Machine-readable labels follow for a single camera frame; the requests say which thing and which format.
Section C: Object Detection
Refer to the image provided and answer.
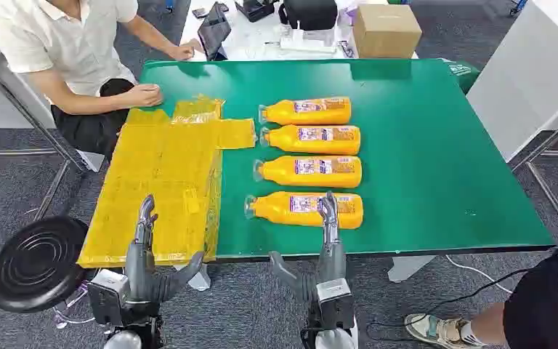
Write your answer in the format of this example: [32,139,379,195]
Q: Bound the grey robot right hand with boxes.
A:
[268,190,348,303]

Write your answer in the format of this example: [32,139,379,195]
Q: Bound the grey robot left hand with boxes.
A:
[124,193,206,305]

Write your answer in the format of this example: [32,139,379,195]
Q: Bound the orange drink bottle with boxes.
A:
[259,125,361,156]
[259,97,352,127]
[244,191,364,230]
[253,155,363,189]

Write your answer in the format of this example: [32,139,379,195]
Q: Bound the white table leg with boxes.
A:
[173,263,211,292]
[387,255,437,284]

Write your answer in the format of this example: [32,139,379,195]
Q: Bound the chrome stool base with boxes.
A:
[52,281,98,330]

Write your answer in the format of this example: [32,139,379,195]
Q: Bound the yellow plastic sheet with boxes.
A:
[76,95,256,269]

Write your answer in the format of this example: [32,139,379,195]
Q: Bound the white green sneaker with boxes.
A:
[404,313,485,349]

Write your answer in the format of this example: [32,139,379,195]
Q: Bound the green table mat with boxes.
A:
[139,57,556,261]

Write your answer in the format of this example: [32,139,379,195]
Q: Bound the person's right hand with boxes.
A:
[127,84,164,108]

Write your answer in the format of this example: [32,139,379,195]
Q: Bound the person's hand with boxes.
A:
[127,84,164,108]
[167,38,206,62]

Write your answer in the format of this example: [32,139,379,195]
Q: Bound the person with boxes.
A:
[404,233,558,349]
[0,0,206,162]

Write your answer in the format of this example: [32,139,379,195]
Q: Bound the white power strip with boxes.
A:
[278,28,338,53]

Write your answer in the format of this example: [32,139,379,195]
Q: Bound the person's left hand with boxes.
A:
[167,38,206,62]

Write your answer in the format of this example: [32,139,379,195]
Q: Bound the green bin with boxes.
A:
[445,58,481,95]

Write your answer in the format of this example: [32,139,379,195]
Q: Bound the brown cardboard box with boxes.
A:
[352,4,423,60]

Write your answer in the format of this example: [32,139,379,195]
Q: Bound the white desk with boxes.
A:
[180,0,419,62]

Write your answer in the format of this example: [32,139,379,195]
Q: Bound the purple packet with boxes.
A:
[337,4,360,28]

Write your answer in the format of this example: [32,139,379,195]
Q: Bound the black bag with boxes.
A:
[278,0,339,31]

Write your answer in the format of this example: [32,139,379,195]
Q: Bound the dark tablet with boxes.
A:
[197,2,232,61]

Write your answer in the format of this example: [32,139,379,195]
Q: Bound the black tray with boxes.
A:
[234,0,278,23]

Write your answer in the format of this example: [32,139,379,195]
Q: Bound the white side table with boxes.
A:
[466,0,558,239]

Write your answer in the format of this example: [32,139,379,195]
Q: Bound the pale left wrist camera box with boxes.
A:
[87,268,131,326]

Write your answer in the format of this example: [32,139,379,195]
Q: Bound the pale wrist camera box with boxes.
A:
[315,278,355,331]
[87,268,131,326]

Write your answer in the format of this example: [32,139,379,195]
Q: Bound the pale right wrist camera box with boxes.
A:
[315,278,355,331]

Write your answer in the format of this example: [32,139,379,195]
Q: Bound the black floor cable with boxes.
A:
[365,244,558,340]

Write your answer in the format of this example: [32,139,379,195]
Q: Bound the white floor cable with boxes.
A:
[445,255,515,294]

